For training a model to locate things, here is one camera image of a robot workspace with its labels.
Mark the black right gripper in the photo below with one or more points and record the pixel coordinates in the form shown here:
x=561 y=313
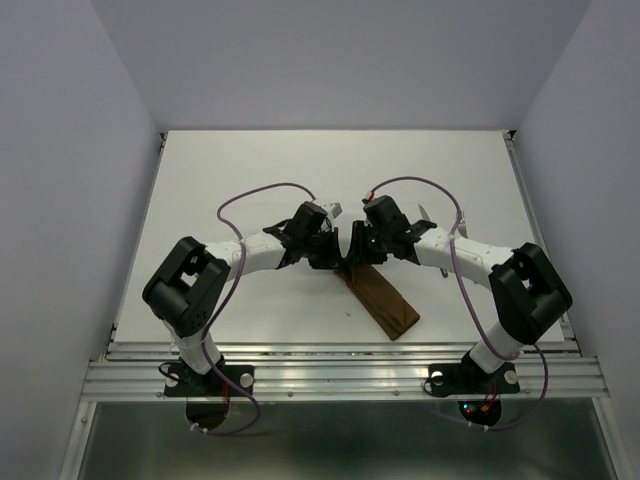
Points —
x=357 y=253

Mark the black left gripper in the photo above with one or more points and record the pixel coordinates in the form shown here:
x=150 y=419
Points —
x=332 y=259

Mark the brown cloth napkin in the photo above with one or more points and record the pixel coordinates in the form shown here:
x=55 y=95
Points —
x=384 y=303

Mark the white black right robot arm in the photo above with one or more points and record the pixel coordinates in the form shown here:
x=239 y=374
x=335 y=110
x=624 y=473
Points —
x=528 y=293

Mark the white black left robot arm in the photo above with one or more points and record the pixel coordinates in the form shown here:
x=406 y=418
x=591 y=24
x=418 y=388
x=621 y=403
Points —
x=185 y=289

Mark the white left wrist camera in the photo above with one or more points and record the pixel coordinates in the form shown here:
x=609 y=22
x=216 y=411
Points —
x=333 y=209

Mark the silver knife dark handle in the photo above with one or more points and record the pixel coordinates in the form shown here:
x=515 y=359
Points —
x=423 y=213

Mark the silver fork dark handle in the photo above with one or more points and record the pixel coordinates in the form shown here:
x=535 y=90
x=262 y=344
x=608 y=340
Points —
x=462 y=226

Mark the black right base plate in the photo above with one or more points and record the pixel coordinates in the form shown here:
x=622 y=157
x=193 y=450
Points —
x=447 y=379

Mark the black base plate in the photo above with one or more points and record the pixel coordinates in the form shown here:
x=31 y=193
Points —
x=447 y=379
x=182 y=382

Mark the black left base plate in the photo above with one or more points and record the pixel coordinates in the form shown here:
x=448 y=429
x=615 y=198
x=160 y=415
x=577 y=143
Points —
x=182 y=382

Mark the aluminium rail frame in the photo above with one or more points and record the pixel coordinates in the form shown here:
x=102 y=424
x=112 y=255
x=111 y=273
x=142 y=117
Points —
x=338 y=400

